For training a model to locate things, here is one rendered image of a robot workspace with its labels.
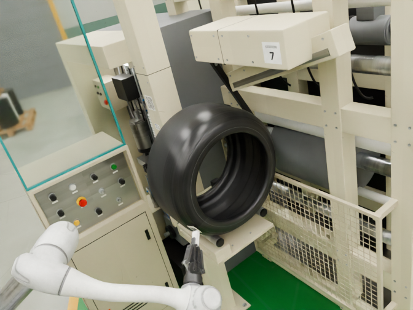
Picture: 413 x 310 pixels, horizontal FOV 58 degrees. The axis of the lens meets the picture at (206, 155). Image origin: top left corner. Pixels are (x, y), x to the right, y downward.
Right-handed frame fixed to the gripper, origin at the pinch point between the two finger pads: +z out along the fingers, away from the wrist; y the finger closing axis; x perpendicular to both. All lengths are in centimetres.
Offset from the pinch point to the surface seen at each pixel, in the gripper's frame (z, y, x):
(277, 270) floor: 37, 126, -24
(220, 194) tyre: 38.2, 24.9, -4.4
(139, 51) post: 66, -54, 5
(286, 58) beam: 38, -34, 64
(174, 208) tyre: 8.0, -13.7, -0.9
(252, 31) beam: 52, -42, 55
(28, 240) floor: 95, 57, -264
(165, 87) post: 63, -34, 3
